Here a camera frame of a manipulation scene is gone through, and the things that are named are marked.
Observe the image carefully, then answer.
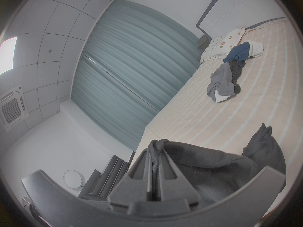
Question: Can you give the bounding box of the black chest of drawers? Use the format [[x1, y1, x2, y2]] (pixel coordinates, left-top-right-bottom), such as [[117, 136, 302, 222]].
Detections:
[[78, 154, 131, 199]]

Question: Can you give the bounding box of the ceiling light panel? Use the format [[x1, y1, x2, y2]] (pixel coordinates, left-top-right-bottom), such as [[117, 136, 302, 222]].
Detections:
[[0, 36, 18, 76]]

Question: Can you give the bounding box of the black T-shirt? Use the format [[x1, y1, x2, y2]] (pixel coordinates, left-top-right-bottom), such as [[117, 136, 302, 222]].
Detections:
[[147, 123, 287, 204]]

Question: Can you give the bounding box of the ceiling air conditioner vent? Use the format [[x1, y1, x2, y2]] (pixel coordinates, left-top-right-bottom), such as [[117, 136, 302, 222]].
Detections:
[[0, 85, 30, 132]]

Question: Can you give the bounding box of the white round mirror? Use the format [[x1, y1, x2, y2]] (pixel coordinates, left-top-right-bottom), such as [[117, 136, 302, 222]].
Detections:
[[63, 170, 84, 190]]

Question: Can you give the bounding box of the white printed pillow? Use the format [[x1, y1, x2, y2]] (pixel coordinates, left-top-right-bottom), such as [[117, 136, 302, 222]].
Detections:
[[199, 27, 246, 64]]

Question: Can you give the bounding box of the bed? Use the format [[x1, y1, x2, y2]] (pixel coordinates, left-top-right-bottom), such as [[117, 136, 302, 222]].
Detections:
[[129, 0, 299, 219]]

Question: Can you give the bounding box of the pile of clothes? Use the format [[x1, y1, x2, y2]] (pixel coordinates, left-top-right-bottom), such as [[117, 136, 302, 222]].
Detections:
[[207, 41, 264, 103]]

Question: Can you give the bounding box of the blue-green curtain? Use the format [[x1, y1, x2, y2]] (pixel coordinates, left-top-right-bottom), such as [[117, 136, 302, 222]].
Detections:
[[71, 53, 166, 153], [82, 0, 202, 114]]

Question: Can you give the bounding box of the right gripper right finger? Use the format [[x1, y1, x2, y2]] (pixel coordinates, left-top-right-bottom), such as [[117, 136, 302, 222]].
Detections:
[[156, 150, 202, 205]]

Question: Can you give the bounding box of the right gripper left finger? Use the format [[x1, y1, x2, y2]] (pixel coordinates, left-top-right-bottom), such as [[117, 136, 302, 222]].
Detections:
[[108, 149, 155, 204]]

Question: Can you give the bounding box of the grey bedside table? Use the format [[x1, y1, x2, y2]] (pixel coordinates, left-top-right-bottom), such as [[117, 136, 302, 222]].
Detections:
[[197, 35, 211, 49]]

